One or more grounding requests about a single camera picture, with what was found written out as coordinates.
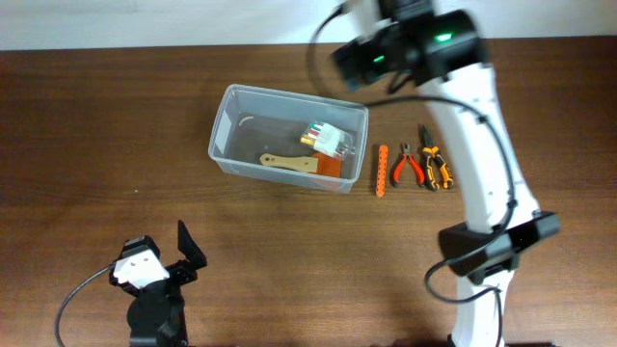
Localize black camera cable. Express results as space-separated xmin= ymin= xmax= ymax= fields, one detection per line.
xmin=307 ymin=4 xmax=520 ymax=347
xmin=54 ymin=263 xmax=117 ymax=347

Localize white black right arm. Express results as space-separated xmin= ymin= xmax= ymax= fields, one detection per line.
xmin=333 ymin=1 xmax=560 ymax=347

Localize black left camera cable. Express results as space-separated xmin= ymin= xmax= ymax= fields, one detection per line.
xmin=54 ymin=263 xmax=117 ymax=347

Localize red handled small pliers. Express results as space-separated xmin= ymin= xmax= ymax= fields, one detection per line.
xmin=389 ymin=142 xmax=427 ymax=189

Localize black right camera cable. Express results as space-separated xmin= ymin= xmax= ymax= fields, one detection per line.
xmin=307 ymin=4 xmax=520 ymax=347

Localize orange black long-nose pliers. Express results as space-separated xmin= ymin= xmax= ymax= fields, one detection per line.
xmin=418 ymin=124 xmax=454 ymax=192

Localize orange scraper wooden handle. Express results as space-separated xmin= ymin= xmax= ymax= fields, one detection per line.
xmin=245 ymin=151 xmax=353 ymax=192

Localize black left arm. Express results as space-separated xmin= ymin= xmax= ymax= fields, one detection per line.
xmin=109 ymin=221 xmax=207 ymax=346

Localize clear box of coloured bits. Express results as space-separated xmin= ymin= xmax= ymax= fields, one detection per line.
xmin=300 ymin=121 xmax=356 ymax=160

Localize orange perforated strip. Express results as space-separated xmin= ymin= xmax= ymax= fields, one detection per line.
xmin=376 ymin=145 xmax=389 ymax=198

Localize clear plastic container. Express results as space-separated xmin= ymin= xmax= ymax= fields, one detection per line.
xmin=208 ymin=84 xmax=369 ymax=193

